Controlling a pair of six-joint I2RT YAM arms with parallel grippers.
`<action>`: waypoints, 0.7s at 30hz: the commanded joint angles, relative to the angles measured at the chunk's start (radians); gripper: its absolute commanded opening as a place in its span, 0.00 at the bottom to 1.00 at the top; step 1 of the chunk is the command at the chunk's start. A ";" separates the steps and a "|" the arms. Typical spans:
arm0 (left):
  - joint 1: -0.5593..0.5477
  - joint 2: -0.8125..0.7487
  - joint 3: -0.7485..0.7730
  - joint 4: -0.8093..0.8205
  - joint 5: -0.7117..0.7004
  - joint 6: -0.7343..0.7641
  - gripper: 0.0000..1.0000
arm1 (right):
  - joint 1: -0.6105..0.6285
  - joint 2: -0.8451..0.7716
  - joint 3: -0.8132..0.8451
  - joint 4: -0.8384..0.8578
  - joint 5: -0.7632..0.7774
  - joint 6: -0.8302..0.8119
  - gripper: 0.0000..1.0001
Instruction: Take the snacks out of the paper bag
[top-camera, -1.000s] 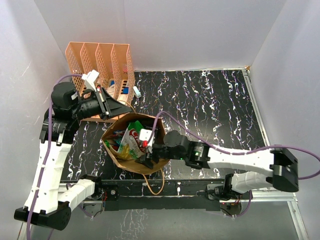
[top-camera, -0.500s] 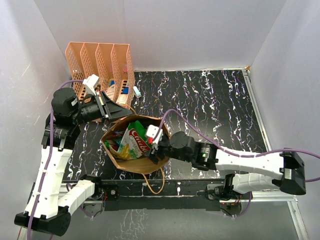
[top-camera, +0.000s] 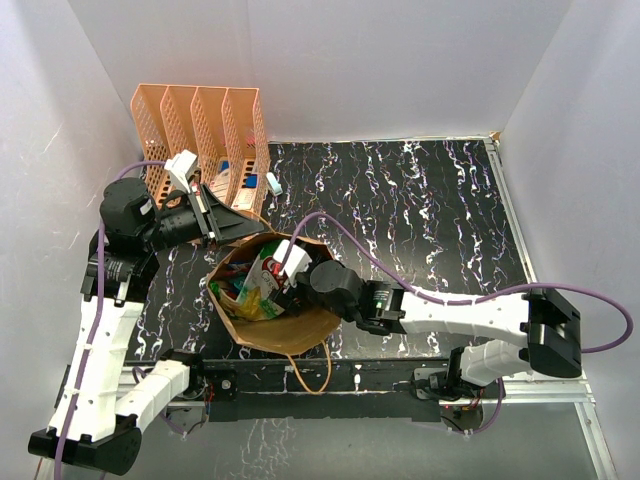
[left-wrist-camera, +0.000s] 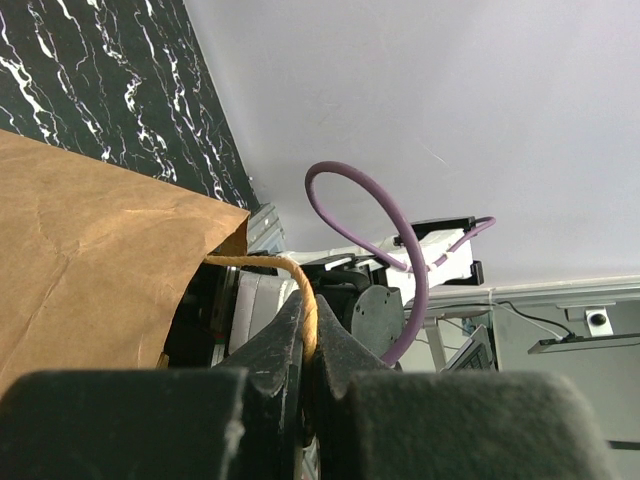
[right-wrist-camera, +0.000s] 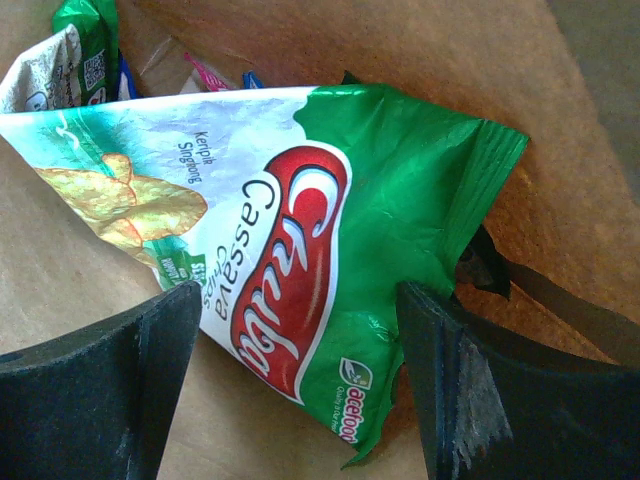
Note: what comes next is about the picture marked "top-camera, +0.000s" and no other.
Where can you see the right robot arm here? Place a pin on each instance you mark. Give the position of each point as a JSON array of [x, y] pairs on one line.
[[538, 330]]

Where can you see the small white blue stapler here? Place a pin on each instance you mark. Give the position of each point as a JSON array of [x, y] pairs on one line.
[[273, 184]]

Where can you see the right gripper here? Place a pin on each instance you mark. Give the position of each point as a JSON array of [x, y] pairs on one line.
[[287, 296]]

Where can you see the aluminium table frame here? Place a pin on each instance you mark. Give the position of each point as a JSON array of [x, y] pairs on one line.
[[278, 293]]

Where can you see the white label cards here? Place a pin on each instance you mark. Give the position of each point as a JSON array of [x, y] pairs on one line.
[[236, 185]]

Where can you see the green Chuba chips bag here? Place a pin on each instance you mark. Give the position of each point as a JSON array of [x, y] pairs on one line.
[[269, 282]]

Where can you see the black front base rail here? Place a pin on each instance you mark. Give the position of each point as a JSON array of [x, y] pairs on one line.
[[359, 389]]

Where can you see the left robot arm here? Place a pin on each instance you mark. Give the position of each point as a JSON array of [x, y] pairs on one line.
[[93, 426]]

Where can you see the brown paper bag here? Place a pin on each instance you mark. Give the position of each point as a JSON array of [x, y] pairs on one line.
[[285, 335]]

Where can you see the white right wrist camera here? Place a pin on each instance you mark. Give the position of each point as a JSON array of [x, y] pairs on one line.
[[297, 262]]

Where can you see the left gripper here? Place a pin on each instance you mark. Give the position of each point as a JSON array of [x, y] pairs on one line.
[[216, 222]]

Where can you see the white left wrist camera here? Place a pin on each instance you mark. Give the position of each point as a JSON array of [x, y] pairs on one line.
[[181, 169]]

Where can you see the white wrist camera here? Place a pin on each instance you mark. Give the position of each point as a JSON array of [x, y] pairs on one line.
[[181, 169], [297, 262]]

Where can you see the orange plastic file organizer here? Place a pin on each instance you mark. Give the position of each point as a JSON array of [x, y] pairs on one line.
[[212, 122]]

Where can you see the snack packets inside bag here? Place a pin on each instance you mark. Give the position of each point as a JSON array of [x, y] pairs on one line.
[[235, 285]]

